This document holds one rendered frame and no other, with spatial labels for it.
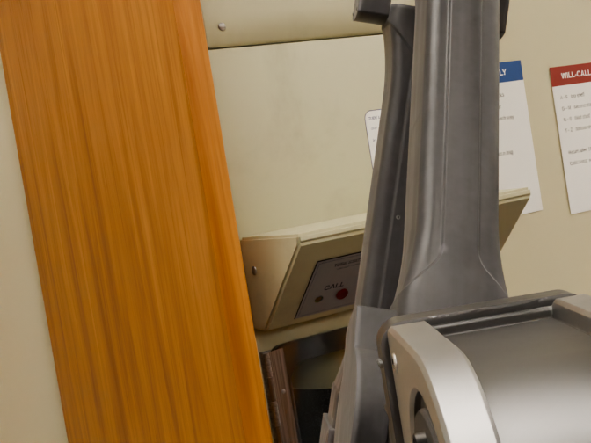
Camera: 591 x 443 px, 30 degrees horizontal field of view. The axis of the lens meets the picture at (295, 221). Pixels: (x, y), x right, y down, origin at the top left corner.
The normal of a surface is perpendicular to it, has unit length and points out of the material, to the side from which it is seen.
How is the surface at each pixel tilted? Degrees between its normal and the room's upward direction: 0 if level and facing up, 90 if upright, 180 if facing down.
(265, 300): 90
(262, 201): 90
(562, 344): 0
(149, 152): 90
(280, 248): 90
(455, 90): 61
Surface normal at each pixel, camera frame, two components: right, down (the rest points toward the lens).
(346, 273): 0.50, 0.67
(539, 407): -0.10, -0.78
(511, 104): 0.55, -0.04
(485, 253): 0.12, -0.47
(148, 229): -0.82, 0.16
